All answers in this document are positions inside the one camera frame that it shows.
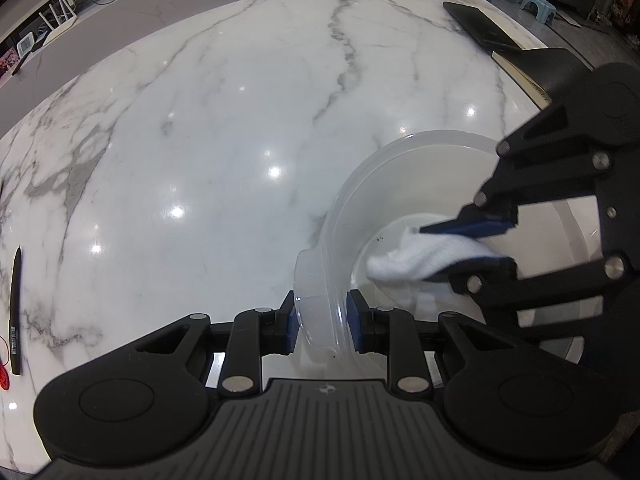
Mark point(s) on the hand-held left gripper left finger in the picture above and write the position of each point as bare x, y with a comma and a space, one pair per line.
291, 332

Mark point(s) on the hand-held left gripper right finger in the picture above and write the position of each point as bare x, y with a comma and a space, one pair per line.
356, 322

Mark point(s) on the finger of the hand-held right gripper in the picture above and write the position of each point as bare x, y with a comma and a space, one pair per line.
480, 227
495, 270

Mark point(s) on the white cloth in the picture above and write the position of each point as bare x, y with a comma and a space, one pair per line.
415, 260

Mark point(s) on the clear plastic bowl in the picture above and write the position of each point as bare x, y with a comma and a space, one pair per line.
360, 195

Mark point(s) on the black notebook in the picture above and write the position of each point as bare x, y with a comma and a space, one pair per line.
550, 67

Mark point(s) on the small teal stool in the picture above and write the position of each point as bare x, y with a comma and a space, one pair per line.
537, 7

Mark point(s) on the black pen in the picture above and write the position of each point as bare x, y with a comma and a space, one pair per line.
16, 310

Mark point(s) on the red tag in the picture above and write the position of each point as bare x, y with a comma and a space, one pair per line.
4, 377

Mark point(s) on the black remote control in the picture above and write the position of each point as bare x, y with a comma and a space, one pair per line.
20, 64

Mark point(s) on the white router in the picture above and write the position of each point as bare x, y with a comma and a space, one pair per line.
62, 25

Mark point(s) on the white desk clock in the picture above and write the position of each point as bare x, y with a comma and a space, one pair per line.
26, 44

